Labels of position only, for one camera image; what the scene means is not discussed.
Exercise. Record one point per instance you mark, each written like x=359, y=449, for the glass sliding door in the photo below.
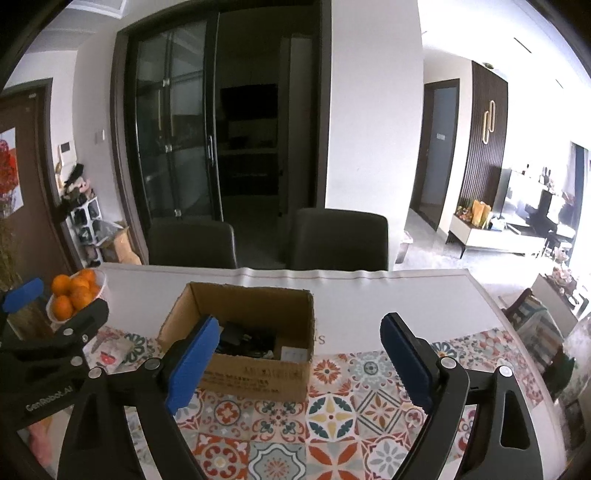
x=170, y=87

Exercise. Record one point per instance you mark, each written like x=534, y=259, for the right dark dining chair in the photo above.
x=340, y=240

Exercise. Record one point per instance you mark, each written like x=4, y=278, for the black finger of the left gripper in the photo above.
x=81, y=328

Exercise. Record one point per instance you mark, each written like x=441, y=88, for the brown cardboard box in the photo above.
x=289, y=312

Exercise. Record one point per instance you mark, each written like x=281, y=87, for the white shoe rack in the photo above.
x=84, y=220

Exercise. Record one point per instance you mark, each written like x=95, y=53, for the white basket of oranges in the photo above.
x=71, y=294

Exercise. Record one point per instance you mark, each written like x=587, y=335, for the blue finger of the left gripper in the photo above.
x=18, y=298

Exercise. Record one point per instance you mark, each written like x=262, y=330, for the white battery charger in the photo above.
x=293, y=354

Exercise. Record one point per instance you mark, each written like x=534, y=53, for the white tv cabinet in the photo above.
x=510, y=240

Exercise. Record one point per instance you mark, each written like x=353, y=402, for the patterned tile tablecloth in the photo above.
x=357, y=421

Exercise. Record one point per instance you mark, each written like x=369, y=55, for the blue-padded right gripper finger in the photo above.
x=502, y=443

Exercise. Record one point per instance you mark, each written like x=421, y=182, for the left dark dining chair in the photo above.
x=194, y=242

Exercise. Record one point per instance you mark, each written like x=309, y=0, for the dark dining chair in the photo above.
x=340, y=240
x=194, y=242

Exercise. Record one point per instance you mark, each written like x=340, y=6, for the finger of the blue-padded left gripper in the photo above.
x=98, y=444

